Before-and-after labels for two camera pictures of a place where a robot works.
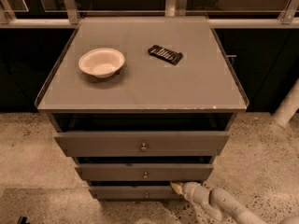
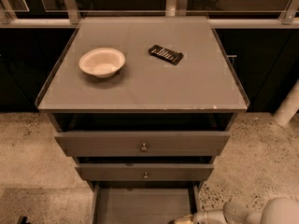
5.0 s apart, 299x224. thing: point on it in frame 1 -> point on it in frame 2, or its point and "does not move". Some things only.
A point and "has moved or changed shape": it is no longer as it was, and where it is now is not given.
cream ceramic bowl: [101, 63] does not move
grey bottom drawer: [134, 193] has moved or changed shape
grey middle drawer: [143, 173] does not move
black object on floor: [22, 220] does not move
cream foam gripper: [189, 189] -> [203, 217]
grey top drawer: [142, 144] does not move
